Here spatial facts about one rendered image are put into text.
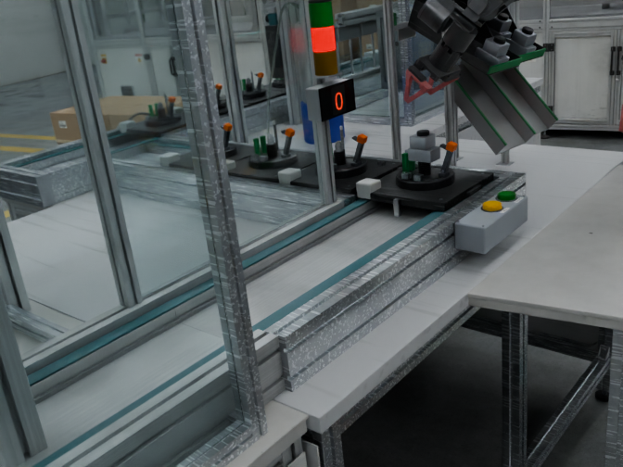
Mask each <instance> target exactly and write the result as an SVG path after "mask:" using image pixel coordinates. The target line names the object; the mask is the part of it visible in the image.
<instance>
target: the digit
mask: <svg viewBox="0 0 623 467"><path fill-rule="evenodd" d="M331 96H332V107H333V116H335V115H337V114H339V113H342V112H345V111H347V109H346V98H345V87H344V84H341V85H339V86H336V87H333V88H331Z"/></svg>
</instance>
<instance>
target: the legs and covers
mask: <svg viewBox="0 0 623 467"><path fill-rule="evenodd" d="M460 326H461V327H463V328H467V329H471V330H475V331H479V332H481V333H485V334H492V335H495V336H499V337H501V338H502V467H541V465H542V464H543V462H544V461H545V460H546V458H547V457H548V455H549V454H550V452H551V451H552V450H553V448H554V446H555V445H556V443H557V442H558V441H559V439H560V438H561V436H562V435H563V433H564V432H565V431H566V429H567V427H568V426H569V425H570V424H571V423H572V421H573V420H574V418H575V417H576V415H577V414H578V413H579V411H580V409H581V408H582V406H583V405H584V403H585V402H586V401H587V399H588V398H589V396H590V395H591V393H592V392H593V390H594V389H595V387H596V389H600V390H597V391H596V392H595V397H596V398H597V399H598V400H601V401H603V402H608V400H609V385H610V369H611V354H612V338H613V329H609V328H603V327H598V326H592V325H587V324H581V323H575V322H564V321H558V320H553V319H547V318H542V317H536V316H530V315H525V314H519V313H513V312H507V311H501V310H496V309H485V308H480V307H474V306H467V307H466V308H465V309H464V310H463V311H462V312H460V313H459V314H458V315H457V316H456V317H455V318H454V319H452V320H451V321H450V322H449V323H448V324H447V325H445V326H444V327H443V328H442V329H441V330H440V331H439V332H437V333H436V334H435V335H434V336H433V337H432V338H430V339H429V340H428V341H427V342H426V343H425V344H424V345H423V346H421V347H420V348H419V349H418V350H417V351H416V352H414V353H413V354H412V356H411V357H410V358H408V359H407V360H406V361H405V362H403V363H402V365H400V366H399V367H398V368H397V369H396V370H395V371H394V372H392V373H391V374H390V375H389V376H388V377H387V378H385V379H384V380H383V381H382V382H381V383H380V384H379V385H377V386H376V387H375V388H374V389H373V390H372V391H370V392H369V393H368V394H367V395H366V396H365V397H364V398H362V399H361V400H360V401H359V402H358V403H357V404H355V405H354V406H353V407H352V408H351V409H350V410H349V411H347V412H346V413H345V414H344V415H343V416H342V417H341V418H339V419H338V420H337V421H336V422H335V423H334V424H332V425H331V426H330V427H329V428H328V429H327V430H326V431H324V432H323V433H322V434H319V433H317V432H315V431H313V430H311V429H309V428H307V432H306V433H305V434H304V435H302V436H301V443H302V449H303V451H304V452H305V454H306V461H307V467H344V460H343V451H342V442H341V434H342V433H343V432H344V431H345V430H346V429H347V428H349V427H350V426H351V425H352V424H353V423H354V422H355V421H356V420H357V419H359V418H360V417H361V416H362V415H363V414H364V413H365V412H366V411H367V410H369V409H370V408H371V407H372V406H373V405H374V404H375V403H376V402H377V401H378V400H379V399H380V398H382V397H383V396H384V395H385V394H386V393H387V392H388V391H389V390H390V389H391V388H392V387H393V386H394V385H396V384H397V383H398V382H399V381H400V380H401V379H402V378H403V377H404V376H405V375H407V374H408V373H409V372H410V371H411V370H412V369H413V368H414V367H416V366H417V365H418V364H419V363H420V362H421V361H422V360H423V359H424V358H426V357H427V356H428V355H429V354H430V353H431V352H432V351H433V350H434V349H436V348H437V347H438V346H439V345H440V344H441V343H442V342H443V341H444V340H446V339H447V338H448V337H449V336H450V335H451V334H452V333H453V332H455V331H456V330H457V329H458V328H459V327H460ZM597 341H598V351H599V348H600V345H604V346H608V347H610V349H609V357H608V358H607V360H598V359H596V357H597V354H598V352H597V351H593V350H590V349H588V347H589V345H590V344H593V343H595V342H597ZM528 345H531V346H534V347H540V348H544V349H548V350H551V351H554V352H558V353H562V354H566V355H568V356H572V357H576V358H580V359H583V360H589V361H592V363H591V364H590V366H589V367H588V368H587V370H586V371H585V372H584V373H583V374H582V375H581V377H580V378H579V379H578V381H577V382H576V384H575V385H574V386H573V388H572V389H571V390H570V392H569V393H568V394H567V396H566V397H565V399H564V400H563V402H562V403H561V404H560V406H559V407H558V408H557V410H556V411H555V412H554V414H553V415H552V417H551V418H550V419H549V421H548V422H547V423H546V424H545V425H544V426H543V428H542V429H541V430H540V432H539V433H538V435H537V436H536V437H535V439H534V440H533V441H532V443H531V444H530V445H529V447H528V449H527V397H528Z"/></svg>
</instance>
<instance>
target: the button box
mask: <svg viewBox="0 0 623 467"><path fill-rule="evenodd" d="M491 200H494V201H499V202H501V203H502V209H500V210H496V211H487V210H485V209H483V204H482V205H480V206H479V207H477V208H475V209H474V210H473V211H471V212H470V213H468V214H467V215H465V216H464V217H462V218H461V219H460V220H458V221H457V222H456V223H454V235H455V248H456V249H461V250H465V251H470V252H475V253H480V254H486V253H487V252H489V251H490V250H491V249H492V248H494V247H495V246H497V245H498V244H499V243H500V242H501V241H502V240H503V239H504V238H506V237H507V236H508V235H509V234H511V233H512V232H513V231H515V230H516V229H517V228H518V227H520V226H521V225H522V224H523V223H525V222H526V221H527V220H528V197H527V196H520V195H516V199H514V200H509V201H503V200H499V199H498V198H497V195H495V196H493V197H492V198H491V199H489V200H488V201H491Z"/></svg>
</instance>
